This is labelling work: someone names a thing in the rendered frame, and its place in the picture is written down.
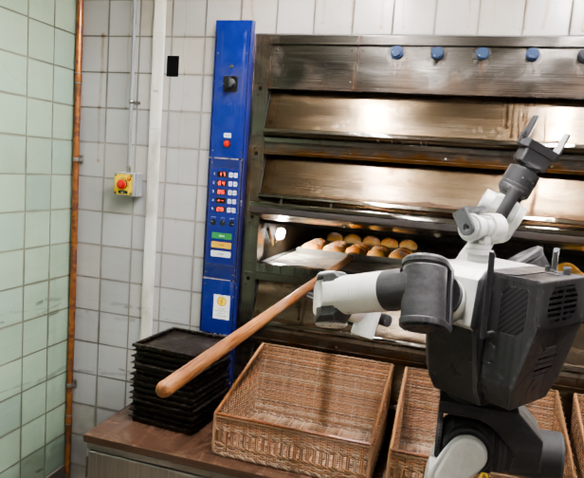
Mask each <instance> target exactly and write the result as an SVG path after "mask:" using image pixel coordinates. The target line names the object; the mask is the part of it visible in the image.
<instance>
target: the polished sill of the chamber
mask: <svg viewBox="0 0 584 478"><path fill-rule="evenodd" d="M326 269H328V268H320V267H305V266H297V265H289V264H281V263H273V262H266V261H261V262H258V263H257V266H256V272H262V273H269V274H277V275H284V276H292V277H300V278H307V279H314V278H315V277H317V275H318V274H319V273H320V272H322V271H325V270H326ZM339 271H341V272H345V273H346V274H348V275H352V274H359V272H352V271H343V270H339Z"/></svg>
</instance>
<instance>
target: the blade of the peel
mask: <svg viewBox="0 0 584 478"><path fill-rule="evenodd" d="M296 253H301V254H310V255H318V256H327V257H335V258H344V257H346V254H348V253H346V252H337V251H329V250H320V249H311V248H302V247H298V248H297V252H296ZM356 259H357V260H360V261H369V262H377V263H385V264H394V265H402V261H403V259H397V258H389V257H380V256H372V255H363V254H357V255H356Z"/></svg>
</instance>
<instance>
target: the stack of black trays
mask: <svg viewBox="0 0 584 478"><path fill-rule="evenodd" d="M224 338H225V336H220V335H215V334H210V333H205V332H200V331H194V330H190V329H185V328H180V327H174V326H173V327H171V328H168V329H166V330H164V331H161V332H159V333H156V334H154V335H152V336H150V337H148V338H145V339H143V340H139V341H136V342H134V343H132V346H134V347H136V348H135V349H133V350H134V351H137V352H136V353H135V354H133V355H131V357H135V360H133V361H131V363H134V364H135V366H134V367H132V368H134V369H136V370H135V371H134V372H132V373H130V375H134V377H133V378H131V379H130V380H132V381H133V382H134V383H133V384H131V385H130V386H132V387H134V390H132V391H130V392H129V393H132V394H133V395H132V396H130V397H129V398H132V399H133V402H132V403H130V404H131V405H134V407H132V408H130V409H129V410H131V411H133V412H132V413H131V414H128V415H130V416H132V419H133V420H135V421H139V422H142V423H146V424H150V425H153V426H157V427H160V428H164V429H167V430H171V431H175V432H181V433H185V434H187V435H192V434H193V433H194V432H196V431H197V430H199V429H200V428H201V427H203V426H204V425H206V424H207V423H208V422H210V421H211V420H212V419H213V413H214V411H215V410H216V409H217V407H218V406H219V404H220V403H221V401H222V400H223V399H224V396H226V391H227V390H229V388H226V386H227V385H229V383H228V382H227V381H228V380H230V378H229V377H227V375H228V374H230V372H227V368H229V367H230V366H228V364H229V363H231V362H232V360H228V358H229V357H231V355H229V354H228V353H227V354H225V355H224V356H223V357H221V358H220V359H218V360H217V361H215V362H214V363H213V364H212V365H211V366H210V367H208V368H207V369H206V370H204V371H203V372H202V373H200V374H199V375H198V376H196V377H195V378H193V379H192V380H191V381H189V382H188V383H187V384H185V385H184V386H182V387H181V388H180V389H178V390H177V391H176V392H174V393H173V394H172V395H170V396H168V397H165V398H162V397H159V396H158V395H157V394H156V392H155V387H156V385H157V384H158V382H160V381H161V380H163V379H164V378H166V377H167V376H169V375H170V374H172V373H173V372H175V371H176V370H178V369H179V368H181V367H182V366H184V365H185V364H187V363H188V362H190V361H191V360H193V359H195V358H196V357H198V356H199V355H201V354H202V353H204V352H205V351H207V350H208V349H210V348H211V347H212V346H213V345H215V344H216V343H218V342H219V341H221V340H223V339H224Z"/></svg>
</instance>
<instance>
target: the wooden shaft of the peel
mask: <svg viewBox="0 0 584 478"><path fill-rule="evenodd" d="M352 260H353V257H352V256H351V255H347V256H346V257H344V258H343V259H342V260H340V261H339V262H337V263H336V264H334V265H333V266H331V267H329V268H328V269H326V270H325V271H328V270H331V271H339V270H340V269H341V268H343V267H344V266H346V265H347V264H349V263H350V262H351V261H352ZM316 282H317V277H315V278H314V279H312V280H311V281H309V282H308V283H306V284H305V285H303V286H301V287H300V288H298V289H297V290H295V291H294V292H292V293H291V294H289V295H288V296H286V297H285V298H283V299H282V300H281V301H279V302H278V303H276V304H274V305H273V306H271V307H270V308H268V309H267V310H266V311H265V312H263V313H262V314H260V315H259V316H257V317H256V318H254V319H253V320H251V321H250V322H248V323H246V324H245V325H243V326H242V327H240V328H239V329H237V330H236V331H234V332H233V333H231V334H230V335H228V336H227V337H225V338H224V339H223V340H221V341H219V342H218V343H216V344H215V345H213V346H212V347H211V348H210V349H208V350H207V351H205V352H204V353H202V354H201V355H199V356H198V357H196V358H194V359H193V360H191V361H190V362H188V363H187V364H185V365H184V366H182V367H181V368H179V369H178V370H176V371H175V372H173V373H172V374H170V375H169V376H167V377H166V378H164V379H163V380H161V381H160V382H158V384H157V385H156V387H155V392H156V394H157V395H158V396H159V397H162V398H165V397H168V396H170V395H172V394H173V393H174V392H176V391H177V390H178V389H180V388H181V387H182V386H184V385H185V384H187V383H188V382H189V381H191V380H192V379H193V378H195V377H196V376H198V375H199V374H200V373H202V372H203V371H204V370H206V369H207V368H208V367H210V366H211V365H212V364H213V363H214V362H215V361H217V360H218V359H220V358H221V357H223V356H224V355H225V354H227V353H228V352H229V351H231V350H232V349H233V348H235V347H236V346H237V345H239V344H240V343H241V342H243V341H244V340H246V339H247V338H248V337H250V336H251V335H253V334H254V333H255V332H257V331H258V330H259V329H261V328H262V327H263V326H265V325H266V324H267V323H269V322H270V321H272V320H273V319H274V318H276V317H277V316H278V315H280V314H281V313H282V312H284V310H286V309H287V308H288V307H290V306H291V305H292V304H294V303H295V302H297V301H298V300H299V299H301V298H302V297H303V296H305V295H306V293H307V292H310V291H311V290H313V289H314V287H315V284H316Z"/></svg>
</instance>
